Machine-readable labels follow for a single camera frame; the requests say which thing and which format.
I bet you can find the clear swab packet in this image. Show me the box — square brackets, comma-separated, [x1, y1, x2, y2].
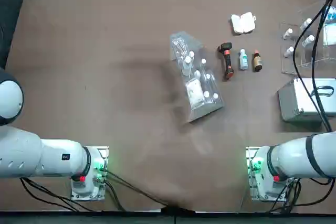
[172, 36, 190, 59]

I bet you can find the black left base cable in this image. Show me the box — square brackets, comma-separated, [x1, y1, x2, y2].
[101, 167, 184, 210]

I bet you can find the white medicine bottle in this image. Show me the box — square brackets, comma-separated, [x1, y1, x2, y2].
[238, 49, 249, 71]

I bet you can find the brown medicine bottle orange cap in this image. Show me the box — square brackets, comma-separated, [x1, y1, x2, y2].
[252, 49, 263, 72]

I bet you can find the black right base cable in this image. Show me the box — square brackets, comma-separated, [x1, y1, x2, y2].
[270, 178, 334, 213]

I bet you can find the white paper packet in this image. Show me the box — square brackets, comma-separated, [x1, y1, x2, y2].
[185, 79, 205, 109]

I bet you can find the open white pill case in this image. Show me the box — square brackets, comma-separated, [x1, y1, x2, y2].
[230, 12, 257, 35]

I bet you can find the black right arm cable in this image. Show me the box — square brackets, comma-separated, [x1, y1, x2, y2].
[293, 0, 336, 133]

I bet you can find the clear acrylic stepped shelf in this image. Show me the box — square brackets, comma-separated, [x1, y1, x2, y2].
[169, 31, 225, 124]

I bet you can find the silver aluminium case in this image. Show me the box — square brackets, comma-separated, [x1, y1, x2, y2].
[277, 77, 336, 124]

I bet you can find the black cable under left arm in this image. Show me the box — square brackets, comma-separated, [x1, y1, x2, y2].
[19, 176, 79, 212]

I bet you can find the blue white mask packet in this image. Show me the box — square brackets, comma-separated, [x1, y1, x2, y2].
[324, 5, 336, 23]
[322, 23, 336, 46]

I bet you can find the black orange barcode scanner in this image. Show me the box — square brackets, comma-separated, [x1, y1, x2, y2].
[217, 42, 236, 81]

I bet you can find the clear acrylic divided tray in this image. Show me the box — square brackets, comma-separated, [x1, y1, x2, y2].
[279, 0, 336, 75]

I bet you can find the black base cable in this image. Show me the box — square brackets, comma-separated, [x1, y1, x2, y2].
[270, 178, 334, 213]
[101, 167, 184, 210]

